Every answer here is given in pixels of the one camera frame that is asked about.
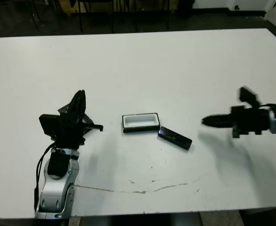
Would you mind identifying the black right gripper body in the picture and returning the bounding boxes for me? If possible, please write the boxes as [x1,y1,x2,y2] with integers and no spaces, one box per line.
[230,105,270,139]

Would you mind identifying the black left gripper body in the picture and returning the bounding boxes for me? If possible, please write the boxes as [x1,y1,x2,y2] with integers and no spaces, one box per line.
[52,110,104,151]

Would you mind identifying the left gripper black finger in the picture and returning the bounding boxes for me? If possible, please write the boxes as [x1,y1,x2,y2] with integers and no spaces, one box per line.
[79,90,87,121]
[68,90,82,118]

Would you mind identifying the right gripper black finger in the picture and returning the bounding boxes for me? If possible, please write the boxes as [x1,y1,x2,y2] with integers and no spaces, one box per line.
[201,113,232,123]
[202,120,232,128]

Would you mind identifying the black box with white insert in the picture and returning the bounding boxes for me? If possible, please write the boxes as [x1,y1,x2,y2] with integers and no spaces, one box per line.
[121,112,161,134]

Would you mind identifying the black trash bin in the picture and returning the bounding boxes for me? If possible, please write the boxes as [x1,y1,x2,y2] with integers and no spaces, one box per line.
[177,0,195,20]

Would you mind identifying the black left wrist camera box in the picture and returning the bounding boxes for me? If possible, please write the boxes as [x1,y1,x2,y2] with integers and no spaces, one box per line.
[39,113,60,140]

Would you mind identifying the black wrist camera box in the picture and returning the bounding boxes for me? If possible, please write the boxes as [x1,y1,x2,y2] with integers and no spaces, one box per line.
[238,86,262,109]
[39,113,60,140]

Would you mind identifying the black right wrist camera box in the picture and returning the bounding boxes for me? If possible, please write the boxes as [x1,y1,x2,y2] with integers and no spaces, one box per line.
[238,86,262,109]

